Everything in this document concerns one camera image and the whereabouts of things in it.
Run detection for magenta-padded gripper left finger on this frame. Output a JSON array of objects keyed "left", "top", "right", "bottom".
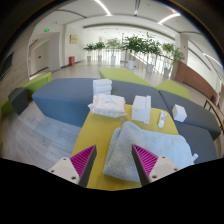
[{"left": 48, "top": 144, "right": 98, "bottom": 189}]

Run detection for ceiling strip lights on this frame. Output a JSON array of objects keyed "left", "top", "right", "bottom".
[{"left": 94, "top": 0, "right": 224, "bottom": 69}]

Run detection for wooden bench with black legs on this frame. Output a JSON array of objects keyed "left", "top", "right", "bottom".
[{"left": 203, "top": 96, "right": 224, "bottom": 134}]

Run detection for row of potted plants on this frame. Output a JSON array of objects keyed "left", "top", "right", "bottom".
[{"left": 83, "top": 33, "right": 185, "bottom": 79}]

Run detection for long green upholstered bench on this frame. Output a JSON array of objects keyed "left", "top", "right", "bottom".
[{"left": 0, "top": 71, "right": 53, "bottom": 117}]

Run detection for long blue-grey upholstered bench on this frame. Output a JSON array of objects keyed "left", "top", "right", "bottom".
[{"left": 31, "top": 77, "right": 170, "bottom": 128}]

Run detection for light blue-grey towel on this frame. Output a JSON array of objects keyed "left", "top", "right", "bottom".
[{"left": 102, "top": 120, "right": 200, "bottom": 184}]

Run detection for small white cube box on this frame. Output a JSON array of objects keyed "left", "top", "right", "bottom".
[{"left": 171, "top": 103, "right": 188, "bottom": 123}]

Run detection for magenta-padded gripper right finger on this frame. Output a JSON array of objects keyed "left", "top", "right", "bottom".
[{"left": 131, "top": 143, "right": 181, "bottom": 187}]

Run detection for white tube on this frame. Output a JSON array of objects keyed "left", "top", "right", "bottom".
[{"left": 157, "top": 110, "right": 168, "bottom": 129}]

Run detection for dark grey ottoman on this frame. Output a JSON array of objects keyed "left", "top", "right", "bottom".
[{"left": 7, "top": 87, "right": 30, "bottom": 116}]

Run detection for yellow upholstered bench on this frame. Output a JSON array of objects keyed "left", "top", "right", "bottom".
[{"left": 70, "top": 103, "right": 180, "bottom": 192}]

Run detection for stack of white tissue packs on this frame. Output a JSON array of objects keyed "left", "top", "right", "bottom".
[{"left": 92, "top": 78, "right": 113, "bottom": 98}]

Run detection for tall white box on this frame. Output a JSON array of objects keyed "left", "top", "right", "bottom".
[{"left": 131, "top": 95, "right": 152, "bottom": 125}]

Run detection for clear plastic tissue pack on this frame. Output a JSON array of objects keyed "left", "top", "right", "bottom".
[{"left": 87, "top": 93, "right": 128, "bottom": 118}]

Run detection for dark wall board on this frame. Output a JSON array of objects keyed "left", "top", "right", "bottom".
[{"left": 0, "top": 51, "right": 15, "bottom": 81}]

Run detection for framed wall picture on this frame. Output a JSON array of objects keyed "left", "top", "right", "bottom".
[{"left": 69, "top": 34, "right": 79, "bottom": 45}]

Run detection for grey upholstered bench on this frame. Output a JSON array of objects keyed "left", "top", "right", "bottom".
[
  {"left": 173, "top": 120, "right": 218, "bottom": 159},
  {"left": 159, "top": 89, "right": 222, "bottom": 141}
]

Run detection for brown reception counter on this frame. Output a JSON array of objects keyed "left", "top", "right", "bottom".
[{"left": 175, "top": 60, "right": 218, "bottom": 101}]

